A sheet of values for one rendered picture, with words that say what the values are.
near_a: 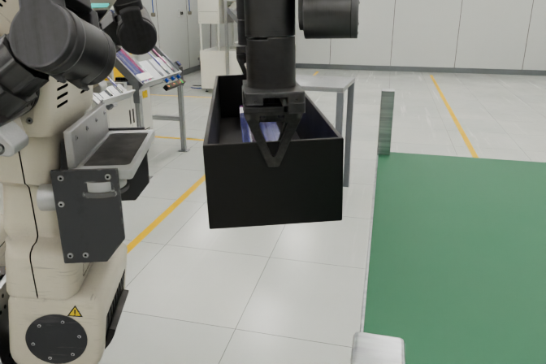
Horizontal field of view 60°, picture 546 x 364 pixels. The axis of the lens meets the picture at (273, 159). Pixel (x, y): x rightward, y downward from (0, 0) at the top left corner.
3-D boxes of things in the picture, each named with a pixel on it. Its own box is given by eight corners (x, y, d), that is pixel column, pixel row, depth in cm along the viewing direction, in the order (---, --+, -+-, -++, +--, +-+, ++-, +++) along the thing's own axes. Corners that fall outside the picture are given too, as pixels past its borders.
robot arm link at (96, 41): (27, 55, 62) (-5, 44, 57) (84, 6, 61) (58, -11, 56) (62, 110, 61) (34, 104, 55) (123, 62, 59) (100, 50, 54)
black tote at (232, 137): (218, 122, 114) (215, 75, 111) (289, 119, 115) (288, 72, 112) (209, 229, 60) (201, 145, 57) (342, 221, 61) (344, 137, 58)
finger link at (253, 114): (295, 153, 63) (295, 83, 60) (303, 171, 56) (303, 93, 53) (244, 156, 62) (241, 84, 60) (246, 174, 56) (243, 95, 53)
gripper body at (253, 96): (293, 92, 61) (292, 32, 59) (305, 108, 51) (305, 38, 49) (243, 93, 61) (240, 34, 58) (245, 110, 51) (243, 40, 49)
